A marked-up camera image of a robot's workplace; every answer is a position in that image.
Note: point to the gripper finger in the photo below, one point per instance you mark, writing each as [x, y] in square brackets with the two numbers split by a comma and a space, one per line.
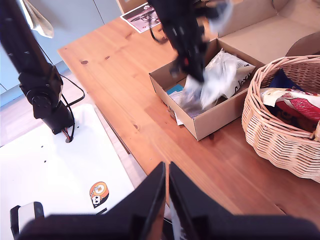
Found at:
[193, 67]
[147, 195]
[187, 197]

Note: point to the white Galaxy egg bag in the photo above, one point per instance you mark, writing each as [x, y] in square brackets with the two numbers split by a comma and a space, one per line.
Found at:
[225, 75]

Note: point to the blue Terry's mini eggs bag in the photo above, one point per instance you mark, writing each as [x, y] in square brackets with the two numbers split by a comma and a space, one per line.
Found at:
[282, 80]

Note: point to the red and cream egg bag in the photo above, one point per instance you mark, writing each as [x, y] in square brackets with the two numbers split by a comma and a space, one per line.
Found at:
[300, 102]

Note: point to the brown cardboard box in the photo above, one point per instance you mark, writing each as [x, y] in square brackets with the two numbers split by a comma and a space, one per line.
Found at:
[220, 120]

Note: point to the teal paper card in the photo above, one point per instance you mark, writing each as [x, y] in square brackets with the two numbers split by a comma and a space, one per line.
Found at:
[176, 89]

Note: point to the orange round sticker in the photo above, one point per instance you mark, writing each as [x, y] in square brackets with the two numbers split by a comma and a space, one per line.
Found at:
[98, 193]

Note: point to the torn white paper scrap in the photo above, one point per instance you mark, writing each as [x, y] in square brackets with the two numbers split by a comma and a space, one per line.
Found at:
[180, 120]

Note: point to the red and white printed leaflet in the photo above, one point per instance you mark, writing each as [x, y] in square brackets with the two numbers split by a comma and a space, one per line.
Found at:
[140, 17]

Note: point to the beige cloth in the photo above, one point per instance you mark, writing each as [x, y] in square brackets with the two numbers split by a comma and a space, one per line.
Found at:
[40, 22]

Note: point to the white device with black frame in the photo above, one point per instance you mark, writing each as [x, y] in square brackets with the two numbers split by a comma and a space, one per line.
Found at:
[27, 216]

